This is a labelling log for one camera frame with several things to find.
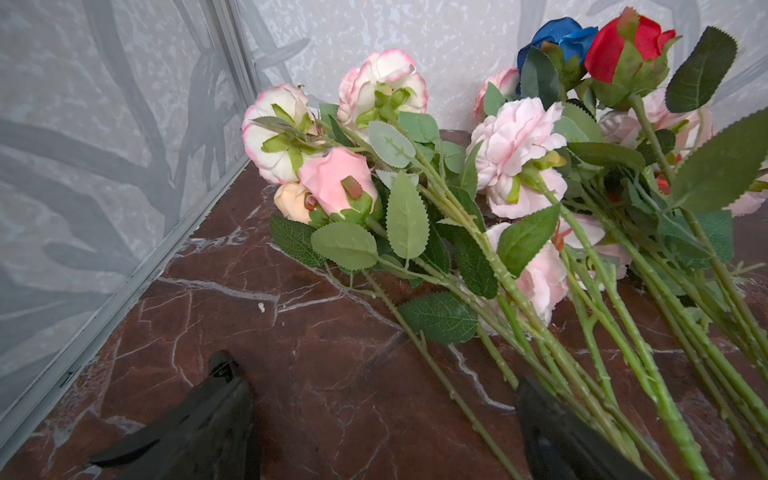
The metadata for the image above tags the pale pink peony stem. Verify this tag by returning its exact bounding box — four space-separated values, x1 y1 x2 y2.
468 98 711 479

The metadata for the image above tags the red rose stem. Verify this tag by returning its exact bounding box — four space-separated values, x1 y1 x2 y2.
584 8 767 372

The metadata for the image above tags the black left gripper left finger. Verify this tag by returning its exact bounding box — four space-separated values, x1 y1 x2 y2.
89 350 260 479

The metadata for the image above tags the white pink-edged rose stem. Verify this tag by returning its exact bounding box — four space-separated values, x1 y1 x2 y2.
242 49 647 473

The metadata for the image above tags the pink rose bud stem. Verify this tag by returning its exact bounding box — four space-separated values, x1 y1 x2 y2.
270 148 521 479

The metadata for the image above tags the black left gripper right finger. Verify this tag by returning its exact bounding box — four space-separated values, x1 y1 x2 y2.
516 378 650 480

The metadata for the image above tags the blue rose stem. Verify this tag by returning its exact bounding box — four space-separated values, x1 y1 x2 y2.
517 17 598 94

